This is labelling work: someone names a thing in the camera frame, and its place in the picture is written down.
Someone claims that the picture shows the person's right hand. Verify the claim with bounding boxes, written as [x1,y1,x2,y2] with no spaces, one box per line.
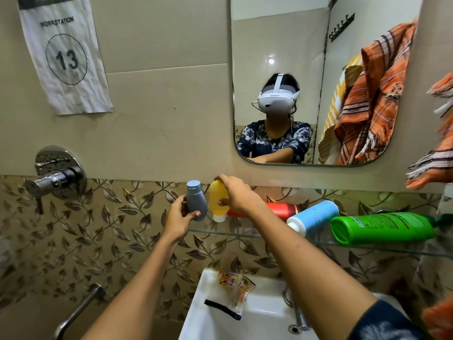
[214,174,265,218]

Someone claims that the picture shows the person's left hand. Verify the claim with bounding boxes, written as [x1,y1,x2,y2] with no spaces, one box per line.
[162,195,201,243]

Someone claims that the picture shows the yellow squeeze bottle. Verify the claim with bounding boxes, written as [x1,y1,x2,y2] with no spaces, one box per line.
[208,180,231,223]

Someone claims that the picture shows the small grey bottle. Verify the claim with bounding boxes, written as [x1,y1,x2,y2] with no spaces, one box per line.
[185,180,209,222]

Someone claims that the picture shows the person's right forearm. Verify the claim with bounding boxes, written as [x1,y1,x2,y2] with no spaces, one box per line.
[245,205,378,340]

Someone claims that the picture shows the person's left forearm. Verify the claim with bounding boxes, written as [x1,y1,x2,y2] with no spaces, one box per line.
[81,232,178,340]

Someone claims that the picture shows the red spray can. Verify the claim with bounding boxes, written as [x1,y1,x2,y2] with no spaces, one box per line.
[226,202,301,222]

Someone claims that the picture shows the clear plastic zip pouch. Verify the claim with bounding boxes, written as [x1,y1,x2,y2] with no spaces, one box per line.
[204,271,256,321]

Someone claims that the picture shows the white and blue bottle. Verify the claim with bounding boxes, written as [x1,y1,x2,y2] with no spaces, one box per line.
[286,200,340,238]

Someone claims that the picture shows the white ceramic sink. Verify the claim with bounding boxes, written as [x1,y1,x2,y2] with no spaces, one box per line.
[178,268,407,340]

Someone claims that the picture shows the chrome sink tap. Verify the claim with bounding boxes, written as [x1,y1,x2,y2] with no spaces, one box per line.
[283,285,313,333]

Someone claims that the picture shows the large green bottle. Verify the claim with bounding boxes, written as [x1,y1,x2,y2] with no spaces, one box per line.
[330,212,453,245]

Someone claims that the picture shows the dark blue floral sleeve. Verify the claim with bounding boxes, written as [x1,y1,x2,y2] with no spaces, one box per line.
[348,300,430,340]

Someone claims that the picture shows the orange striped towel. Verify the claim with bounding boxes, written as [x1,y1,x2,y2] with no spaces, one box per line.
[406,72,453,190]

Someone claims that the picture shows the orange cloth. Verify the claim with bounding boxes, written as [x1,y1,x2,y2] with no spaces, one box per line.
[421,295,453,340]

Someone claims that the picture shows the glass wall shelf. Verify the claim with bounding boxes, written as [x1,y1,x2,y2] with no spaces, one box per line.
[188,228,453,259]

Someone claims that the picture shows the chrome wall mixer valve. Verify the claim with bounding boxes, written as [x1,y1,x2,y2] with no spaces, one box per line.
[24,145,87,215]

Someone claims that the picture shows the chrome wall bar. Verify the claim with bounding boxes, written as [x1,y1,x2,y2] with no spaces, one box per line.
[53,284,105,340]

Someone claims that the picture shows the wall mirror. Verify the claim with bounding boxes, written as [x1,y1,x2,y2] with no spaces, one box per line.
[230,0,425,167]

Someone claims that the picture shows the white paper wall sign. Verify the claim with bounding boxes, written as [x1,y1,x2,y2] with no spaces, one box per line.
[17,0,114,116]

